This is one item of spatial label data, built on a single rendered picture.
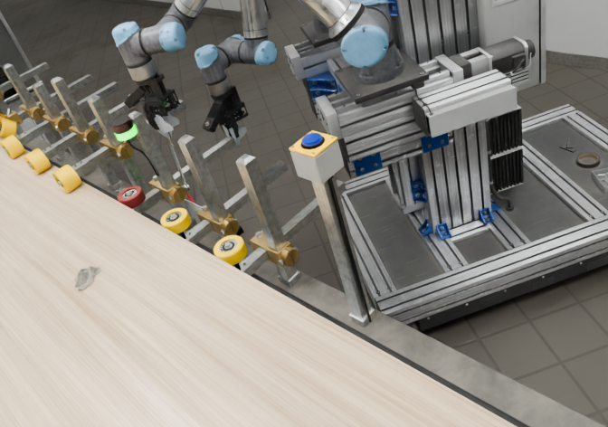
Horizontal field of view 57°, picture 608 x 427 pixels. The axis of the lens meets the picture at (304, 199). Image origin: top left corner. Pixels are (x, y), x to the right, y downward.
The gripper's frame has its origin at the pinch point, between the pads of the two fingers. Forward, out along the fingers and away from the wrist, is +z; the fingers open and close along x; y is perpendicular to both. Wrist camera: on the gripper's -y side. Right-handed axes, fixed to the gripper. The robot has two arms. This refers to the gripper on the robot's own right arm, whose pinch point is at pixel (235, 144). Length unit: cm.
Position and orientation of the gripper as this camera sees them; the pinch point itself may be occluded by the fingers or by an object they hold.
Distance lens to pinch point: 201.5
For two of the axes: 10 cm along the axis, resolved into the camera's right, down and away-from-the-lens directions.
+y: 6.7, -5.8, 4.7
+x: -7.0, -2.7, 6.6
